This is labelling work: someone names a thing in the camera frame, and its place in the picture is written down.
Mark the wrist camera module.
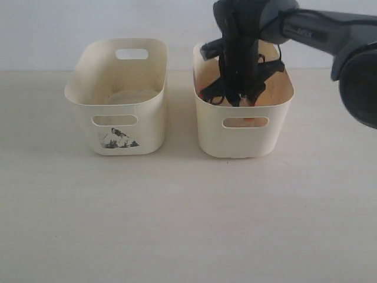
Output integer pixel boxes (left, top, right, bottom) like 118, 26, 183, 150
200, 39, 222, 61

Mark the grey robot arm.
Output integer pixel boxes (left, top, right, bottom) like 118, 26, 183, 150
200, 1, 376, 128

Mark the cream plastic bin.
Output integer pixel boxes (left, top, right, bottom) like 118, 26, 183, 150
64, 38, 168, 156
193, 42, 295, 159

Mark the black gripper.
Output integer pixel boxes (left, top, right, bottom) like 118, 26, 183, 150
200, 37, 285, 106

